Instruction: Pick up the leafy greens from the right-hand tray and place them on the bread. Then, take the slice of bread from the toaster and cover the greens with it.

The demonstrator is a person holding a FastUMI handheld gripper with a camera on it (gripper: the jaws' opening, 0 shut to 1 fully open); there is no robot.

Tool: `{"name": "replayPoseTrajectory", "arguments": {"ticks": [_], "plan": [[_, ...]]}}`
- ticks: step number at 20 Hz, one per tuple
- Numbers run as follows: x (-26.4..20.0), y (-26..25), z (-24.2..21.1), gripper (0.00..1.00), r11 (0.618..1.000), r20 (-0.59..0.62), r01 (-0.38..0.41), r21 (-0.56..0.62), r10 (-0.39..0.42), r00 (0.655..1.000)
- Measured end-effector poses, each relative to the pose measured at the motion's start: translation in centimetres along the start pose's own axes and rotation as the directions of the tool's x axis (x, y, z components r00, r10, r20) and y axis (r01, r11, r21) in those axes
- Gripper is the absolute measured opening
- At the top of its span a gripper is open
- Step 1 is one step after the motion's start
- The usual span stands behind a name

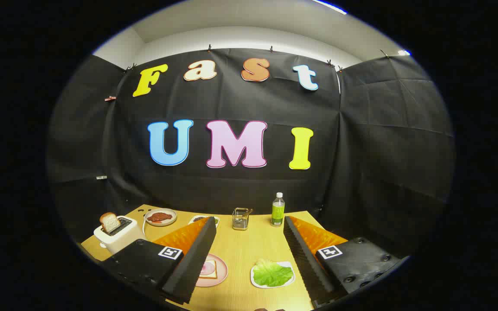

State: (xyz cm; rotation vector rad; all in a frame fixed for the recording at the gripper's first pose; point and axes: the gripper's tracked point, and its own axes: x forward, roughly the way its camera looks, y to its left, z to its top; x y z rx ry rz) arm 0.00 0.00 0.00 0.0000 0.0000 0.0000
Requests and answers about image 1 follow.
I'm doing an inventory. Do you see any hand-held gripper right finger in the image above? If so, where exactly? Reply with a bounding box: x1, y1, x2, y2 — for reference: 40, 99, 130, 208
284, 216, 409, 308

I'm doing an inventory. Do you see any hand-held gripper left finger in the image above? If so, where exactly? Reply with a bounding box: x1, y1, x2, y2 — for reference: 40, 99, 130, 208
102, 217, 217, 305

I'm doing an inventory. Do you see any green lettuce leaf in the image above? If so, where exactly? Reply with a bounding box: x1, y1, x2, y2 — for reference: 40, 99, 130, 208
253, 259, 294, 287

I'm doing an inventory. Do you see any toasted bread slice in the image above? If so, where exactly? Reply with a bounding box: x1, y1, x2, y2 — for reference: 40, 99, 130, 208
99, 212, 121, 234

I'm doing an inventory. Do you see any white square plate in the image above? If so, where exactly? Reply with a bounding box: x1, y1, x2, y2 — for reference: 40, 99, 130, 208
250, 260, 296, 289

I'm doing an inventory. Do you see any white bread slice under ham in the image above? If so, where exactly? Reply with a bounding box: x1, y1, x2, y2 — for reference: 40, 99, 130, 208
200, 260, 218, 279

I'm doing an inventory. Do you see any pink round plate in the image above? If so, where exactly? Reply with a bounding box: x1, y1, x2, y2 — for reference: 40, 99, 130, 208
195, 253, 228, 288

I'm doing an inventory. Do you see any white divided dish with beans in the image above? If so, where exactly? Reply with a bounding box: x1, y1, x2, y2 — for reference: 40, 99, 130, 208
188, 215, 220, 227

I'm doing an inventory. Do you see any round white plate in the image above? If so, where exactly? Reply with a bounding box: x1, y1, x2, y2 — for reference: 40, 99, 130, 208
144, 208, 177, 227

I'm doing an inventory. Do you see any green label water bottle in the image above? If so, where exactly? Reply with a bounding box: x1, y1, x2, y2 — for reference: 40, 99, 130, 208
271, 192, 285, 227

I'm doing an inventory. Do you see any white toaster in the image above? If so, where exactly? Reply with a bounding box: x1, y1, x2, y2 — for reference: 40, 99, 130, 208
94, 215, 147, 254

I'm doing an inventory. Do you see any black backdrop cloth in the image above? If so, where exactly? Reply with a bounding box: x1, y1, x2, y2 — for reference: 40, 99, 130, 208
46, 48, 455, 260

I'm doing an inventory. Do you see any metal wire utensil holder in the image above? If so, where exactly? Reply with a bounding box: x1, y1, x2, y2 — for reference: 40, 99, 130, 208
232, 208, 250, 231

